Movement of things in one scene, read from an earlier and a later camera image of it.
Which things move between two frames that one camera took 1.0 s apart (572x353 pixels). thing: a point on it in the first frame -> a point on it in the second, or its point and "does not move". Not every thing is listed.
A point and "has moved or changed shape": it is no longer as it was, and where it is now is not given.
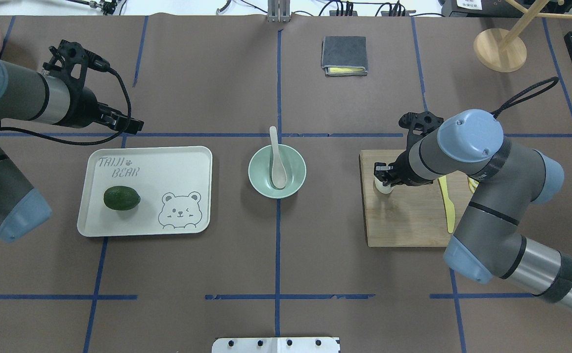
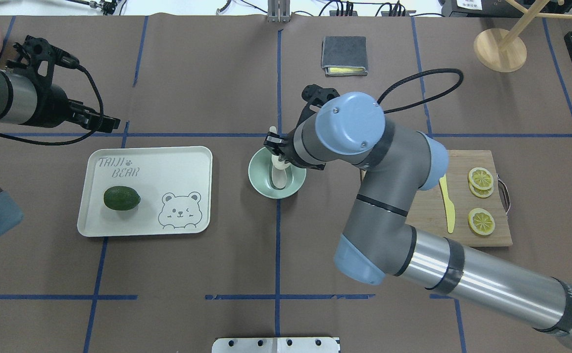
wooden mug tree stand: (505, 50) does not move
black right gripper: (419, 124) -> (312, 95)
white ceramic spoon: (279, 176) does not move
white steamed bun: (382, 188) has moved or changed shape
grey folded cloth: (344, 55) does not move
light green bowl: (259, 172) does not move
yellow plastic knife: (450, 209) does not move
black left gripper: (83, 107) -> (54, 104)
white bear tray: (174, 183) does not move
